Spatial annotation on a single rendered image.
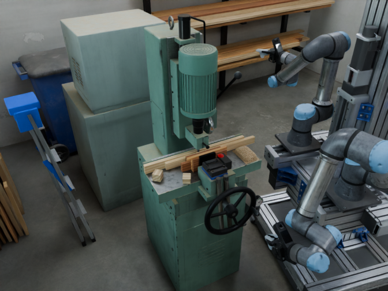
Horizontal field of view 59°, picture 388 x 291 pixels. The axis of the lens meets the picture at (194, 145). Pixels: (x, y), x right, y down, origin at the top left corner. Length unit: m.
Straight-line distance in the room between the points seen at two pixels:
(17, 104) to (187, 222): 1.11
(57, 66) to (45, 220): 1.27
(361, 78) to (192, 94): 0.82
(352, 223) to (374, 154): 0.75
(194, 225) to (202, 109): 0.66
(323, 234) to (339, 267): 0.92
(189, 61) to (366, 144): 0.77
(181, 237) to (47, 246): 1.21
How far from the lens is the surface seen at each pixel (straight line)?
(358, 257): 2.49
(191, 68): 1.53
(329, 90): 2.17
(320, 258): 1.44
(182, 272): 2.17
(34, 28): 3.68
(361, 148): 1.36
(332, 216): 1.90
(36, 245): 2.87
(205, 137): 1.74
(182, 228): 1.89
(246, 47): 4.41
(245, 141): 1.97
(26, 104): 2.08
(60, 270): 2.65
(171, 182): 1.72
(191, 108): 1.62
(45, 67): 3.17
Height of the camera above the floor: 2.01
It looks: 34 degrees down
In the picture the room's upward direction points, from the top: 1 degrees counter-clockwise
